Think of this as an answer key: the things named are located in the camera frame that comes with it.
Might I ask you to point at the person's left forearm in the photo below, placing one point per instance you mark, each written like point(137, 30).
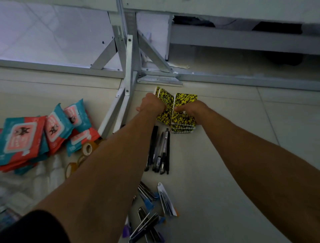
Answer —
point(105, 175)

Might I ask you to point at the pile of teal wipe packets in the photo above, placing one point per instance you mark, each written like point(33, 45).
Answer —
point(22, 140)

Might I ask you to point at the person's left hand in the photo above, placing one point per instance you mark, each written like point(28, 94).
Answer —
point(152, 105)

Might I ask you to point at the pile of small tape rolls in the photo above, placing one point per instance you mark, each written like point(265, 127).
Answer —
point(87, 147)

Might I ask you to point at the person's black garment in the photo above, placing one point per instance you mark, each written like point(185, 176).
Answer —
point(37, 230)

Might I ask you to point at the grey metal partition frame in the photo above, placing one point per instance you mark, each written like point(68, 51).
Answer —
point(130, 57)

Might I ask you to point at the person's right hand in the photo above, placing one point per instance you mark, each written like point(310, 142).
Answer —
point(196, 110)

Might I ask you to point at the clear plastic bottle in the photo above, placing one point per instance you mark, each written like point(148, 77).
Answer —
point(56, 172)
point(40, 180)
point(15, 195)

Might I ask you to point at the pile of small staplers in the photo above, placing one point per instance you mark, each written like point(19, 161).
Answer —
point(166, 200)

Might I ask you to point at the pile of black pens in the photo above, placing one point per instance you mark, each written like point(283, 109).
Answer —
point(162, 150)

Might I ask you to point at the person's right forearm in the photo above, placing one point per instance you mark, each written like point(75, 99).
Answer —
point(250, 162)

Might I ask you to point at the yellow black patterned packets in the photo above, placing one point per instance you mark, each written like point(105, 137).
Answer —
point(183, 99)

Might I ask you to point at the white partition board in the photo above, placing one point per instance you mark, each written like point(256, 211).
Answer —
point(50, 32)

